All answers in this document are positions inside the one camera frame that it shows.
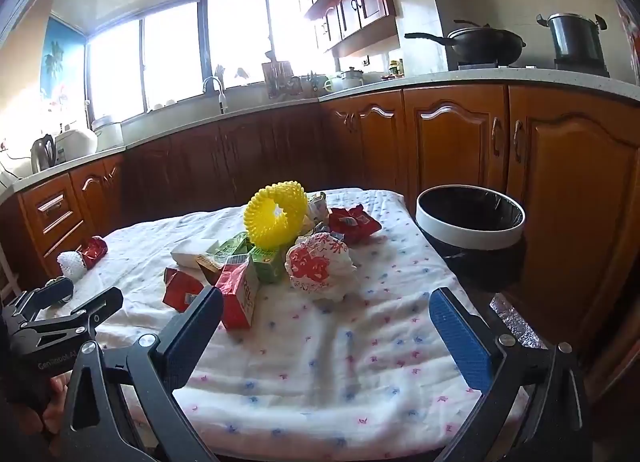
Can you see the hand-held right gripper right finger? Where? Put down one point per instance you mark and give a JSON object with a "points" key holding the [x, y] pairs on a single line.
{"points": [[460, 337]]}

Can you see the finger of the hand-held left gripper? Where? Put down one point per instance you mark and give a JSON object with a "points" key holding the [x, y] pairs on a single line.
{"points": [[50, 290], [95, 309]]}

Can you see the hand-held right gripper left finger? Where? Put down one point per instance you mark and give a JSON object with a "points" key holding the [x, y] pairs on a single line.
{"points": [[186, 342]]}

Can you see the black bin with white rim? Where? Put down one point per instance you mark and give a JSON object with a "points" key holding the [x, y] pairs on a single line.
{"points": [[465, 238]]}

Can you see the person's left hand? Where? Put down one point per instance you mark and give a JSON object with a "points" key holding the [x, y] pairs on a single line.
{"points": [[52, 407]]}

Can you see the white foam net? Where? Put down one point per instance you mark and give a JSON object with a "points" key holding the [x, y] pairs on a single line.
{"points": [[72, 264]]}

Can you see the flat red packet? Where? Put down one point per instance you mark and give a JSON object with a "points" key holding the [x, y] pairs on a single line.
{"points": [[180, 289]]}

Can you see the silver foil mat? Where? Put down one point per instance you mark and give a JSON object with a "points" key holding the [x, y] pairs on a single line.
{"points": [[520, 322]]}

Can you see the red and white carton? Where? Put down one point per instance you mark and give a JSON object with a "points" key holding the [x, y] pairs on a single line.
{"points": [[237, 292]]}

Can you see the white tissue packet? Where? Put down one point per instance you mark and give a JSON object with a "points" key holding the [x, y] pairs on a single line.
{"points": [[192, 249]]}

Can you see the green wrapper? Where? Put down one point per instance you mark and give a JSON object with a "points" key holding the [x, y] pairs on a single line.
{"points": [[230, 246]]}

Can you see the green carton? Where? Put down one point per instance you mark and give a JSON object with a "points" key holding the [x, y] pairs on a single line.
{"points": [[265, 262]]}

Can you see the steel electric kettle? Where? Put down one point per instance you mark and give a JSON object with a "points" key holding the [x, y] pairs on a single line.
{"points": [[42, 154]]}

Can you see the white bag with red print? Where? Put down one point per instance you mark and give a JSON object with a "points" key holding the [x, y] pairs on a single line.
{"points": [[310, 267]]}

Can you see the white rice cooker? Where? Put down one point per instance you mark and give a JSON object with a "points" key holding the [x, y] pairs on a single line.
{"points": [[75, 144]]}

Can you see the red snack packet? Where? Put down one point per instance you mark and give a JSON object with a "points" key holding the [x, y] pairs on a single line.
{"points": [[357, 227]]}

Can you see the white lidded appliance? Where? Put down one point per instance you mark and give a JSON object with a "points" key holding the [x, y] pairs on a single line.
{"points": [[107, 131]]}

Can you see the crumpled pale wrapper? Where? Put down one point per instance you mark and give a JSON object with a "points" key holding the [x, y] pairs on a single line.
{"points": [[316, 209]]}

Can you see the wooden lower cabinets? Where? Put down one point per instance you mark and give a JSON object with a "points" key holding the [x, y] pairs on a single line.
{"points": [[450, 141]]}

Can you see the chrome faucet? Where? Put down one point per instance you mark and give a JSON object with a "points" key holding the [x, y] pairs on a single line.
{"points": [[220, 91]]}

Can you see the white kitchen countertop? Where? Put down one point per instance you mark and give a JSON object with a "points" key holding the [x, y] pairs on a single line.
{"points": [[450, 77]]}

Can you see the kitchen window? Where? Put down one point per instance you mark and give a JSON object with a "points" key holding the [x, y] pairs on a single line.
{"points": [[175, 51]]}

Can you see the small seasoning jars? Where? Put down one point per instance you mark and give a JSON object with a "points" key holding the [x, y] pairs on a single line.
{"points": [[396, 69]]}

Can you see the white lidded pot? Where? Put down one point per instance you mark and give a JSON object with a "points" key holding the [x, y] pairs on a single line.
{"points": [[350, 79]]}

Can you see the black wok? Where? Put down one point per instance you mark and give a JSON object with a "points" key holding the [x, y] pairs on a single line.
{"points": [[485, 44]]}

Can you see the gas stove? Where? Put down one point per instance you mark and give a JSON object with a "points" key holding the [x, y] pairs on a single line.
{"points": [[580, 67]]}

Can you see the steel cooking pot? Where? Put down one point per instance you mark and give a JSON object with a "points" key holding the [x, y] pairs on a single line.
{"points": [[572, 41]]}

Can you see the blue wall poster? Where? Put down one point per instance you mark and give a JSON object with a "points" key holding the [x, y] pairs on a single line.
{"points": [[60, 66]]}

